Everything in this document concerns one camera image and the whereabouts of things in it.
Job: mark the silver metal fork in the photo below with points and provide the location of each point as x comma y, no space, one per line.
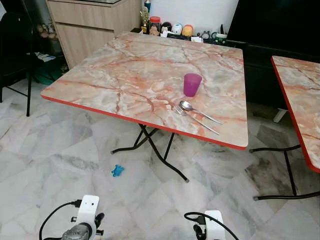
197,121

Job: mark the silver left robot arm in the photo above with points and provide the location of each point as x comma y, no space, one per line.
77,233

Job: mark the small blue toy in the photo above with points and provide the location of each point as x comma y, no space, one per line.
117,171

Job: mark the silver metal spoon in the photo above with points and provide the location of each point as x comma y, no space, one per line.
186,105

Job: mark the purple plastic cup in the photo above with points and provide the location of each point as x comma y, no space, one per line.
192,85

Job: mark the marble pattern folding table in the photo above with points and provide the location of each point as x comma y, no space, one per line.
305,100
135,75

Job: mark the light wooden cabinet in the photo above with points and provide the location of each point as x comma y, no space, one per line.
95,30

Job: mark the black metal chair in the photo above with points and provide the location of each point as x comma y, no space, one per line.
12,45

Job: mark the orange yellow toy ball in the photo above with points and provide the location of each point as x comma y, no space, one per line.
187,30

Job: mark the white blue toy ball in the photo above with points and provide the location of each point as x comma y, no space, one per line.
177,28

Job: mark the red lid clear jar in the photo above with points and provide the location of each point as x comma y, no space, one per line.
155,26

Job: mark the dark toy ball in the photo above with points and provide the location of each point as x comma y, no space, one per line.
166,27

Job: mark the small gold trophy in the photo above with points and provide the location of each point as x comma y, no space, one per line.
145,20

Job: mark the black television screen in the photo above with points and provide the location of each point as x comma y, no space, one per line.
275,22

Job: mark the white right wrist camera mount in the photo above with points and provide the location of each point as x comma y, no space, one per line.
215,227

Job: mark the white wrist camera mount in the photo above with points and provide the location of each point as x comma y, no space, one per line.
87,210
215,227

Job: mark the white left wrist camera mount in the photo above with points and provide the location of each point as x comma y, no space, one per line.
87,210

